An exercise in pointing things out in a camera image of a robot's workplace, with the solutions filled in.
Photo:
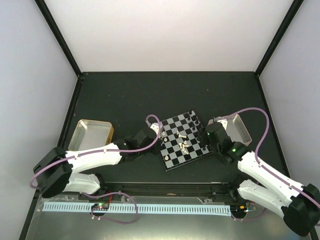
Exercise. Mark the gold rimmed metal tin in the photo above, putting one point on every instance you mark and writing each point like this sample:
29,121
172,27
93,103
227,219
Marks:
91,134

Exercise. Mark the black grey chess board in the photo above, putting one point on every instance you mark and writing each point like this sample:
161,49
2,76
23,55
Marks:
179,141

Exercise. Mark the right controller circuit board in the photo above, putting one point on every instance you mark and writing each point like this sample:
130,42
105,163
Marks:
242,209

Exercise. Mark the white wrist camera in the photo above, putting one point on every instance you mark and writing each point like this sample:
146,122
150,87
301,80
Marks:
223,122
157,128

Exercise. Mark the pink metal tray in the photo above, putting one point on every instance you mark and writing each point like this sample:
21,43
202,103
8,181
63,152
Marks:
235,128

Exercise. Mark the left controller circuit board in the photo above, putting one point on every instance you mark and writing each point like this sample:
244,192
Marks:
100,207

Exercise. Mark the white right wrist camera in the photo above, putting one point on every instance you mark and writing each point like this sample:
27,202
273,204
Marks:
223,122

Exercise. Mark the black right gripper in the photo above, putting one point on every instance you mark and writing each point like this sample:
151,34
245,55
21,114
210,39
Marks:
202,136

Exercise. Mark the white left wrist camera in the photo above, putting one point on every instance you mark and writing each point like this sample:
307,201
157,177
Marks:
157,128

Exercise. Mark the white slotted cable duct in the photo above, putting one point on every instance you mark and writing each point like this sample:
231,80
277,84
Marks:
130,208

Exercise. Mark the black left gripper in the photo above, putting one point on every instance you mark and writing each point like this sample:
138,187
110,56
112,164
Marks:
158,144

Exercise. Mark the pile of white chess pieces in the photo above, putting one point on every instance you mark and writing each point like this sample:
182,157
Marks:
184,144

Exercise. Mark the controller circuit board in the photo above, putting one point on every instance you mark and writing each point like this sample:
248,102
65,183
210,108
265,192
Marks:
100,207
242,209

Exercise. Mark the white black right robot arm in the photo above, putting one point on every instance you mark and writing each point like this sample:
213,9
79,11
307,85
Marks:
297,204

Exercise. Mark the black chess pieces group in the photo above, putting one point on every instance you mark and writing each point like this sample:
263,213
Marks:
193,121

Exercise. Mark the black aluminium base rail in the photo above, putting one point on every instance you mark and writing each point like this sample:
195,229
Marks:
217,191

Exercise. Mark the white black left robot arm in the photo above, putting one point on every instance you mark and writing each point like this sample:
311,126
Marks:
64,171

